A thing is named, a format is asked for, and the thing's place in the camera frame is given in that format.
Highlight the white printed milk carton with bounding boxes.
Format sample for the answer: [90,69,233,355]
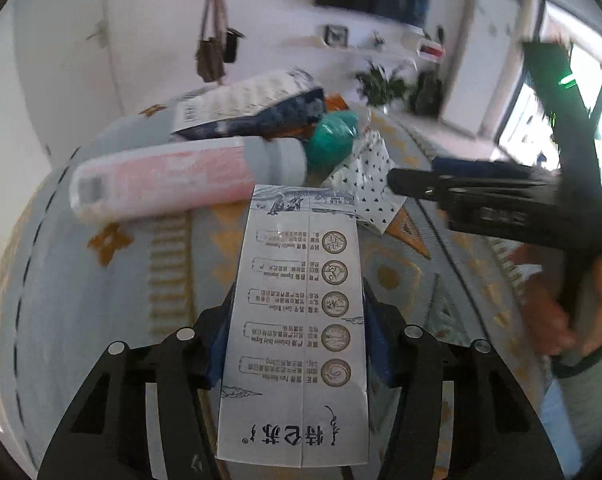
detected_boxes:
[216,185,372,468]

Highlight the black backpack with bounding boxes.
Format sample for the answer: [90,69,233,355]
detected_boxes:
[413,71,444,117]

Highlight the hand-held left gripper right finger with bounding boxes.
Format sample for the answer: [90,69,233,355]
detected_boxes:
[363,285,564,480]

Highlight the person's right hand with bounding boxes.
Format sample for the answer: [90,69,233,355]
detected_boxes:
[510,249,602,357]

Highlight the pink bottle with grey cap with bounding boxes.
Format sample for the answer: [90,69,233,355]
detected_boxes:
[70,137,309,223]

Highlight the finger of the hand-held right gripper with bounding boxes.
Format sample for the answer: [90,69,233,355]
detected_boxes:
[432,156,556,182]
[387,166,556,203]

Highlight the black hanging bag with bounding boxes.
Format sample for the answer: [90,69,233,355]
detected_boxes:
[223,27,245,64]

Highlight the window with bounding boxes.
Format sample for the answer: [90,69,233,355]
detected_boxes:
[498,0,602,161]

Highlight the brown hanging bag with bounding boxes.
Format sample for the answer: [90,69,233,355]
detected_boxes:
[196,0,226,83]

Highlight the person's light trousers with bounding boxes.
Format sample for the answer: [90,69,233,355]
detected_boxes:
[540,375,588,480]

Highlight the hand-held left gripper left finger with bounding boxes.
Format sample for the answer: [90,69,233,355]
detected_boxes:
[38,287,234,480]

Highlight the green potted plant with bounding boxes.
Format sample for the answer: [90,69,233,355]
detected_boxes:
[356,60,412,109]

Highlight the blue and white snack bag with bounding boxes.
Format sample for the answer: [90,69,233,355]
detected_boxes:
[170,67,326,142]

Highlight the white door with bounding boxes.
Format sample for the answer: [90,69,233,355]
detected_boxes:
[13,0,124,146]

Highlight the white heart-pattern paper wrapper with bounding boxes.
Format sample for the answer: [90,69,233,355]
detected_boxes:
[323,130,408,237]

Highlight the teal crumpled plastic bag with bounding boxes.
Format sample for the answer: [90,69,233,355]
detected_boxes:
[306,111,360,171]

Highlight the white cabinet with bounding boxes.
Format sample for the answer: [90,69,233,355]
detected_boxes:
[441,0,522,138]

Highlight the white wall shelf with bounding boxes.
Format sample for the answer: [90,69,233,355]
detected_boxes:
[301,35,422,61]

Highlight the light blue patterned rug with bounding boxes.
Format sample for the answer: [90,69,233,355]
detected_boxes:
[0,97,552,480]

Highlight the black picture frame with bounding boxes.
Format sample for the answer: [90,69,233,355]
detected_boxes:
[323,24,350,48]

